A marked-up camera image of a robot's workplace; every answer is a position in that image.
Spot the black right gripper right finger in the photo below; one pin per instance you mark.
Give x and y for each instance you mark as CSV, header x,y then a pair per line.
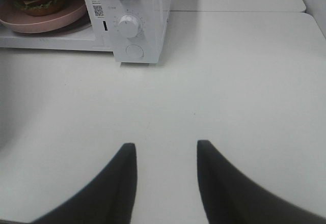
x,y
229,196

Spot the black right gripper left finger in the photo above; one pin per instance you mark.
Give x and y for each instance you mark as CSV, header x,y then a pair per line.
x,y
108,198

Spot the round white door button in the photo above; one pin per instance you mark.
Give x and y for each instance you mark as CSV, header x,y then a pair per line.
x,y
134,51

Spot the pink speckled plate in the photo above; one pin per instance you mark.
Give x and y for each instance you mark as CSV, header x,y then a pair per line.
x,y
20,22

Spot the lower white control knob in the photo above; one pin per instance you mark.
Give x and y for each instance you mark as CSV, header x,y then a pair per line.
x,y
129,26

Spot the white microwave oven body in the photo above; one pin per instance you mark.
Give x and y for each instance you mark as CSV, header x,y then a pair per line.
x,y
93,34

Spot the warning label sticker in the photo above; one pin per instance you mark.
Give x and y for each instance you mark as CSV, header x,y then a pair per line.
x,y
96,9

